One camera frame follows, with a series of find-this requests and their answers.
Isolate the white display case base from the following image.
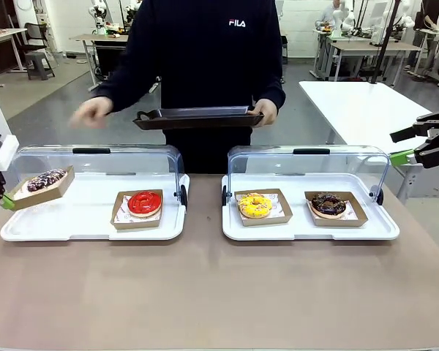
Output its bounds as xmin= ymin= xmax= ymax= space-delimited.
xmin=221 ymin=172 xmax=401 ymax=243
xmin=0 ymin=171 xmax=190 ymax=243

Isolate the paper liner under red donut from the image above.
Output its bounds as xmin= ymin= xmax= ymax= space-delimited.
xmin=113 ymin=193 xmax=162 ymax=224

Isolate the black tripod pole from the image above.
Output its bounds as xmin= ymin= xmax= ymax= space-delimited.
xmin=368 ymin=0 xmax=404 ymax=88

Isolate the dark brown serving tray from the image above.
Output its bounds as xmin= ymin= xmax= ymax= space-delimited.
xmin=132 ymin=105 xmax=266 ymax=132

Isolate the person's left forearm navy sleeve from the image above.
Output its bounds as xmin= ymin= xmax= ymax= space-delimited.
xmin=258 ymin=43 xmax=287 ymax=110

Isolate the cardboard box of yellow donut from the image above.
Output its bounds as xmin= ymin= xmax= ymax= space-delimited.
xmin=233 ymin=188 xmax=294 ymax=228

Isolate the white side table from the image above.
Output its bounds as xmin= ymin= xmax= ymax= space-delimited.
xmin=298 ymin=80 xmax=439 ymax=200

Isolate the cardboard box of sprinkle donut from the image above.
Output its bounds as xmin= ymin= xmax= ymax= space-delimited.
xmin=7 ymin=165 xmax=76 ymax=211

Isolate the background desk with white legs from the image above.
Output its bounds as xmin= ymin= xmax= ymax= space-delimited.
xmin=69 ymin=33 xmax=130 ymax=92

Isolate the person's left hand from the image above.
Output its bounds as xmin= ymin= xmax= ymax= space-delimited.
xmin=249 ymin=98 xmax=279 ymax=129

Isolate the cardboard box of red donut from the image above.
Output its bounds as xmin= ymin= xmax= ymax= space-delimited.
xmin=110 ymin=189 xmax=165 ymax=231

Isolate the black office chair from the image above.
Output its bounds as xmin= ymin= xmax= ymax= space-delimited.
xmin=23 ymin=22 xmax=56 ymax=56

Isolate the yellow glazed donut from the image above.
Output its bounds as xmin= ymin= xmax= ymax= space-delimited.
xmin=237 ymin=192 xmax=274 ymax=219

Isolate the person's right hand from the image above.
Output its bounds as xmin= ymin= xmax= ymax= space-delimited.
xmin=70 ymin=97 xmax=114 ymax=129

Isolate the dark chocolate donut in tray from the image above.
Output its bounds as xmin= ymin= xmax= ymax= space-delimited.
xmin=304 ymin=190 xmax=369 ymax=229

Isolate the clear display case lid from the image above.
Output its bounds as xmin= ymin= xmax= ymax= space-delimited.
xmin=11 ymin=144 xmax=188 ymax=215
xmin=221 ymin=145 xmax=391 ymax=206

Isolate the chocolate donut with colourful sprinkles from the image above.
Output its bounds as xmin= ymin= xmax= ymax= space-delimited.
xmin=26 ymin=168 xmax=69 ymax=194

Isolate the background person in dark clothes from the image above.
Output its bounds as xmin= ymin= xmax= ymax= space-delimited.
xmin=405 ymin=0 xmax=439 ymax=72

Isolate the long background work table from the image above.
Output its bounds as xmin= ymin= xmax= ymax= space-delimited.
xmin=328 ymin=39 xmax=424 ymax=83

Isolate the person's torso navy sweater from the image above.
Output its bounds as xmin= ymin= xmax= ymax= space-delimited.
xmin=94 ymin=0 xmax=287 ymax=176

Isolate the red glazed donut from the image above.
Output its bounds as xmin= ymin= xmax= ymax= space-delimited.
xmin=127 ymin=189 xmax=163 ymax=219

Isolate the grey plastic stool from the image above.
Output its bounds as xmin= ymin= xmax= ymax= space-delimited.
xmin=24 ymin=51 xmax=56 ymax=81

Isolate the person's right forearm navy sleeve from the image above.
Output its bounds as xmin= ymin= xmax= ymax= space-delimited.
xmin=94 ymin=43 xmax=162 ymax=113

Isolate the background person in light shirt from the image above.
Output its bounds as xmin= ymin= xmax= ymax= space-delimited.
xmin=319 ymin=0 xmax=343 ymax=23

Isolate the wooden background desk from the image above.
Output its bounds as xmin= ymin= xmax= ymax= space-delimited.
xmin=0 ymin=28 xmax=29 ymax=88

